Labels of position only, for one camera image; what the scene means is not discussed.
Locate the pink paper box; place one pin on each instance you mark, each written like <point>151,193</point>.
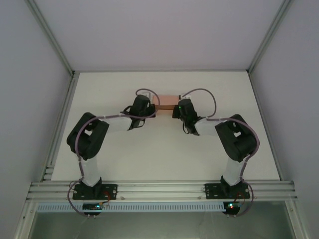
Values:
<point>167,100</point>

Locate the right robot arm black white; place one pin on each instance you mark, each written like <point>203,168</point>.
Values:
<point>236,139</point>

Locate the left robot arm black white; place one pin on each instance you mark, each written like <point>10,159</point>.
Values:
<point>87,139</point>

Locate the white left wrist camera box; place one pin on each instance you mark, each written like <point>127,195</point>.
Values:
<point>147,95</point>

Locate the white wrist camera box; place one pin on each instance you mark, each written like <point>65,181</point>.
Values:
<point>147,95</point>
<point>185,95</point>

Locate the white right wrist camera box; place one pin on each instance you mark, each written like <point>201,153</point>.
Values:
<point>185,95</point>

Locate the aluminium table side rail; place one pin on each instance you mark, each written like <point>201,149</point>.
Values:
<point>65,112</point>
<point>264,119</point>

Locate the aluminium mounting rail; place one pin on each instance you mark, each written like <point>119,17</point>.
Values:
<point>159,190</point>

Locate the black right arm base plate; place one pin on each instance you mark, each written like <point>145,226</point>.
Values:
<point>211,191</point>

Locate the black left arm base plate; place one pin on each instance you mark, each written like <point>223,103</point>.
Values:
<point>109,191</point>

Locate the aluminium frame post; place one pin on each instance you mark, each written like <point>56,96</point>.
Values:
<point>53,39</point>
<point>269,37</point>

